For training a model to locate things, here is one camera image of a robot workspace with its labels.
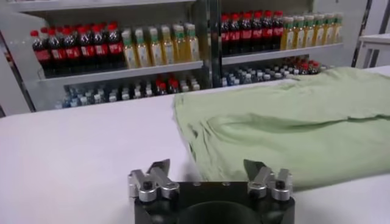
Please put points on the glass door drink cabinet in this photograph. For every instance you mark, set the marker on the glass door drink cabinet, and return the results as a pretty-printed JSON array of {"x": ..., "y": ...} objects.
[
  {"x": 350, "y": 30},
  {"x": 204, "y": 36}
]

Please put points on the yellow juice bottle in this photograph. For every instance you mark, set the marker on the yellow juice bottle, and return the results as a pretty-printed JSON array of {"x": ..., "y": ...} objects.
[
  {"x": 129, "y": 54},
  {"x": 156, "y": 51},
  {"x": 318, "y": 33},
  {"x": 142, "y": 53},
  {"x": 168, "y": 50},
  {"x": 298, "y": 36},
  {"x": 328, "y": 32},
  {"x": 192, "y": 47},
  {"x": 308, "y": 35},
  {"x": 181, "y": 48},
  {"x": 337, "y": 30},
  {"x": 287, "y": 38}
]

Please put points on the white side table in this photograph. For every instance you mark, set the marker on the white side table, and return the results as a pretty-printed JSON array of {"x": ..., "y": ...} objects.
[{"x": 374, "y": 41}]

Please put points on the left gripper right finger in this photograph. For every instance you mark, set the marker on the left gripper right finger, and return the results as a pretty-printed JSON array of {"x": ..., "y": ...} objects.
[{"x": 265, "y": 182}]

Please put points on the small red cap cola bottle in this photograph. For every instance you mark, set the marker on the small red cap cola bottle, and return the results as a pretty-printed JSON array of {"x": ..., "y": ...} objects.
[
  {"x": 304, "y": 67},
  {"x": 314, "y": 66},
  {"x": 173, "y": 85},
  {"x": 161, "y": 86}
]

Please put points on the white cabinet shelf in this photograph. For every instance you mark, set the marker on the white cabinet shelf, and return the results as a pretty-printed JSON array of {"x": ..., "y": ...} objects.
[
  {"x": 91, "y": 4},
  {"x": 122, "y": 73},
  {"x": 274, "y": 54}
]

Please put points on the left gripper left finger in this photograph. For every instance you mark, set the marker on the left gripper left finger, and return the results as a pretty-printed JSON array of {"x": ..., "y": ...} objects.
[{"x": 158, "y": 182}]

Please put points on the light green t-shirt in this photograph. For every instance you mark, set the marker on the light green t-shirt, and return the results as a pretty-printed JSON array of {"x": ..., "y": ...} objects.
[{"x": 289, "y": 137}]

